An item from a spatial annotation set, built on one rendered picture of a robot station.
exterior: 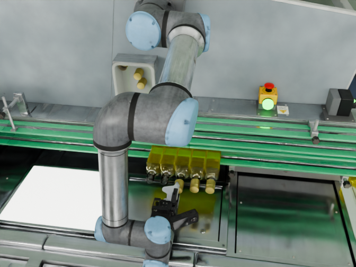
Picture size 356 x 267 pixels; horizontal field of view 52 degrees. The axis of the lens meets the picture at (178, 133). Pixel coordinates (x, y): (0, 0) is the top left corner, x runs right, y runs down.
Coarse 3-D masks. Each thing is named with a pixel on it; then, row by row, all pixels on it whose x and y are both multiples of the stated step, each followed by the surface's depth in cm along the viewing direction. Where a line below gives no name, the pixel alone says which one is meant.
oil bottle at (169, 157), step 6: (168, 150) 150; (174, 150) 150; (168, 156) 147; (174, 156) 147; (162, 162) 144; (168, 162) 144; (174, 162) 145; (162, 168) 143; (168, 168) 142; (174, 168) 145
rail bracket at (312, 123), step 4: (308, 120) 143; (312, 120) 142; (316, 120) 134; (308, 124) 143; (312, 124) 141; (316, 124) 135; (312, 128) 138; (316, 128) 136; (312, 132) 137; (316, 132) 136; (312, 136) 137; (316, 136) 135; (312, 140) 134; (316, 140) 133; (316, 144) 134
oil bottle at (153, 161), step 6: (150, 150) 151; (156, 150) 150; (162, 150) 150; (150, 156) 147; (156, 156) 147; (162, 156) 148; (150, 162) 145; (156, 162) 145; (150, 168) 143; (156, 168) 143; (156, 174) 145
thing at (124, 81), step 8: (120, 64) 146; (128, 64) 145; (136, 64) 145; (144, 64) 144; (112, 72) 149; (120, 72) 154; (128, 72) 156; (144, 72) 155; (152, 72) 146; (120, 80) 156; (128, 80) 158; (136, 80) 158; (152, 80) 148; (120, 88) 157; (128, 88) 161; (136, 88) 160; (144, 88) 160
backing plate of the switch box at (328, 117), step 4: (324, 108) 150; (324, 112) 148; (324, 116) 146; (328, 116) 146; (332, 116) 146; (336, 116) 146; (340, 116) 146; (344, 116) 146; (352, 116) 145; (328, 120) 143; (332, 120) 143; (336, 120) 143; (340, 120) 143; (344, 120) 143; (348, 120) 143; (352, 120) 143
